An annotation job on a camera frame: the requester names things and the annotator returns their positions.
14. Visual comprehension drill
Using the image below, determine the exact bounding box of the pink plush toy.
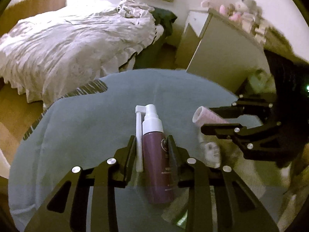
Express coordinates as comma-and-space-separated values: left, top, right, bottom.
201, 0, 242, 23

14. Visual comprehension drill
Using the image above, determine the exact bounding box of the grey plush toy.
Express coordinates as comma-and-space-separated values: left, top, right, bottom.
235, 0, 262, 16

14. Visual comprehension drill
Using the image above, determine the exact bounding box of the pink ribbed cup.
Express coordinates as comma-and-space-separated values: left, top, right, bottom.
192, 106, 228, 127

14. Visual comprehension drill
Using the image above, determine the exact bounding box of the white cabinet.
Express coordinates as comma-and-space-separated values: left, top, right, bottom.
175, 9, 270, 93

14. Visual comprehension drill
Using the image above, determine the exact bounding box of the white printed paper package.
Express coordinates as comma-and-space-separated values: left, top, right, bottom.
198, 133, 222, 168

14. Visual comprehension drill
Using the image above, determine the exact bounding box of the wooden headboard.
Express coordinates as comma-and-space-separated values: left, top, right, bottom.
1, 0, 66, 36

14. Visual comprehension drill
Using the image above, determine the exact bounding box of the white rumpled bed duvet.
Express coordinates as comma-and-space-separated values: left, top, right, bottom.
1, 0, 158, 107

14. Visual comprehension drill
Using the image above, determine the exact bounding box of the purple spray bottle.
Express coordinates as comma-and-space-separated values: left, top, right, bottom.
135, 104, 174, 204

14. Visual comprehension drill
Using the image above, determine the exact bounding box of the dark green clothing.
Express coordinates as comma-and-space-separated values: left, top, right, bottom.
151, 7, 177, 37

